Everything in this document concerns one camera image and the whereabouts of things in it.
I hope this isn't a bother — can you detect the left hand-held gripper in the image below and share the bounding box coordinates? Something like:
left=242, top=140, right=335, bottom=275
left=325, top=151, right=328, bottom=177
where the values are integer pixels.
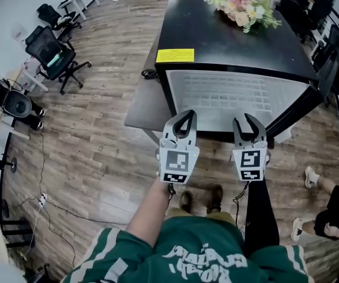
left=156, top=110, right=200, bottom=185

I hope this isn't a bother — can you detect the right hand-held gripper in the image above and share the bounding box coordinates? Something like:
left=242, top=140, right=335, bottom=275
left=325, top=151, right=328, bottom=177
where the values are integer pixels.
left=232, top=113, right=272, bottom=182

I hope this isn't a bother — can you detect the white thin plate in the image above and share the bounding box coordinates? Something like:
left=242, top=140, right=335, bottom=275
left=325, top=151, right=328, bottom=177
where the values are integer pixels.
left=182, top=73, right=272, bottom=111

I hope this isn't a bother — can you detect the person's left forearm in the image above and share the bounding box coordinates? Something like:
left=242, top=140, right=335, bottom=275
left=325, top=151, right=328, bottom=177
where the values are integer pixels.
left=126, top=177, right=176, bottom=249

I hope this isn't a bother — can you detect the person's right forearm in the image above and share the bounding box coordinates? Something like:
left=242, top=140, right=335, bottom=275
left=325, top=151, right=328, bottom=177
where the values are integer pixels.
left=242, top=180, right=281, bottom=259

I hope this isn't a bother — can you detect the black mini fridge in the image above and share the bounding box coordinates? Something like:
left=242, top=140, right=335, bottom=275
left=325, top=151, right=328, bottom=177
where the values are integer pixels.
left=154, top=0, right=325, bottom=143

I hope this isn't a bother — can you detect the dark table with white legs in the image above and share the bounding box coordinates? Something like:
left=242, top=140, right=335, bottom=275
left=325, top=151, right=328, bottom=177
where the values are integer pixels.
left=124, top=31, right=276, bottom=150

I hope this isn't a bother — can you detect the person's right leg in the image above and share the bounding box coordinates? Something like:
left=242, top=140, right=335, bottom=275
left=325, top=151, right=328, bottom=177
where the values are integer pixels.
left=206, top=183, right=238, bottom=226

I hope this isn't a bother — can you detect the person's leg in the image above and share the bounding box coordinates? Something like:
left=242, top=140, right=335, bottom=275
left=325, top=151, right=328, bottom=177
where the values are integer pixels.
left=206, top=183, right=238, bottom=226
left=165, top=190, right=194, bottom=218

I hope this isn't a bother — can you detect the person's left leg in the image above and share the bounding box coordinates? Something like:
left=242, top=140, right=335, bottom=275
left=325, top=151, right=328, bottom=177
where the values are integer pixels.
left=165, top=190, right=194, bottom=218

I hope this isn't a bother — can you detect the yellow rectangular sticker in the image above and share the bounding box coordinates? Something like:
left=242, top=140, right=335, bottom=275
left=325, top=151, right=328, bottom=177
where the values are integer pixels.
left=155, top=48, right=195, bottom=64

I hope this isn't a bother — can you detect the person's green printed shirt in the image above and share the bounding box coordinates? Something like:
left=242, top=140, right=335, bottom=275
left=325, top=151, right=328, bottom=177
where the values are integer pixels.
left=61, top=215, right=311, bottom=283

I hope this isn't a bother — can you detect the green bottle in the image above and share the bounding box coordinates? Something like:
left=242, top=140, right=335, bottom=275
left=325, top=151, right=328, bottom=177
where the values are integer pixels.
left=47, top=53, right=61, bottom=68

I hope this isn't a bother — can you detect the group of clear water jugs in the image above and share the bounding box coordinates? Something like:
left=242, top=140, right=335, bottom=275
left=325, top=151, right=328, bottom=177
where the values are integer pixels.
left=21, top=58, right=42, bottom=85

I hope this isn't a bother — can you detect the black metal table base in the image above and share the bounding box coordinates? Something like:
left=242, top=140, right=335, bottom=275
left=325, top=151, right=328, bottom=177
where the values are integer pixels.
left=0, top=199, right=37, bottom=249

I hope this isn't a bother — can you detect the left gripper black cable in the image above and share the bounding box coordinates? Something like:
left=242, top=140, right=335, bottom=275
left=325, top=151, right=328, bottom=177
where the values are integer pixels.
left=163, top=183, right=176, bottom=218

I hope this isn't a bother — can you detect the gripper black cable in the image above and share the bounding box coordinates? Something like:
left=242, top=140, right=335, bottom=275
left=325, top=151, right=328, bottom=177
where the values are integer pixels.
left=163, top=183, right=176, bottom=218
left=232, top=181, right=251, bottom=238

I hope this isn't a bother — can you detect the coiled black power cable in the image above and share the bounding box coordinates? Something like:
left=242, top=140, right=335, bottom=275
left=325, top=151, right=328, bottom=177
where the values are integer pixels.
left=141, top=68, right=161, bottom=84

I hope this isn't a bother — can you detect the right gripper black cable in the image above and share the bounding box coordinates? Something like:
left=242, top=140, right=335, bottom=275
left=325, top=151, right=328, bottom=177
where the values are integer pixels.
left=232, top=181, right=251, bottom=238

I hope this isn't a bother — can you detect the black floor cable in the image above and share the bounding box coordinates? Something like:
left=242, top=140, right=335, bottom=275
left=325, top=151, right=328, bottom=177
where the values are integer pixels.
left=17, top=131, right=129, bottom=268

